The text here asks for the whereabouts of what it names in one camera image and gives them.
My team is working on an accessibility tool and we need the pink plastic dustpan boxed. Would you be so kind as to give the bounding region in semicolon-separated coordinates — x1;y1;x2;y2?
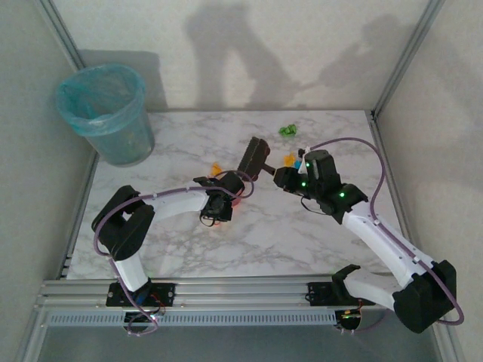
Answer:
211;198;243;229

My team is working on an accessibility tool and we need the black hand brush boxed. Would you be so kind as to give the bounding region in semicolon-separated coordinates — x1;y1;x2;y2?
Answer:
238;136;278;181

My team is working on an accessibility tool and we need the grey translucent waste bin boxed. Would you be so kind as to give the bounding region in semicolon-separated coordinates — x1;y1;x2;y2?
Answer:
56;63;156;167

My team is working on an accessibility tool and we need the small circuit board with LED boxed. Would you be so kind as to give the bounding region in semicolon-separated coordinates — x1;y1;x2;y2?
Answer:
144;308;167;324
338;307;365;322

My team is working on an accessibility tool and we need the teal plastic bin liner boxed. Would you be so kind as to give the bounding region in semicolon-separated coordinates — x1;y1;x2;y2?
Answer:
55;63;147;137

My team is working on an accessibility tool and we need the aluminium table side rail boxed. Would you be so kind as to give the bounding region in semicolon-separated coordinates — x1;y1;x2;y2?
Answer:
56;152;101;281
367;111;420;269

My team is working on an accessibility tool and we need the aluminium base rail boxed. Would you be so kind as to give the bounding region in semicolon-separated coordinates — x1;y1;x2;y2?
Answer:
35;277;393;311

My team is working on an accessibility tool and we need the grey slotted cable duct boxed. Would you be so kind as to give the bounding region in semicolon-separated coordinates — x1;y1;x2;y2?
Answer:
44;309;340;327

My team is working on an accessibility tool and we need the aluminium corner post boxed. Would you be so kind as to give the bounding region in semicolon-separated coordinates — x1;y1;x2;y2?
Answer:
371;0;447;118
36;0;87;72

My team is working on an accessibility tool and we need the aluminium frame leg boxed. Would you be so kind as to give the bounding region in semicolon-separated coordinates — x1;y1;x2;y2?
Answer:
14;307;50;362
432;326;466;362

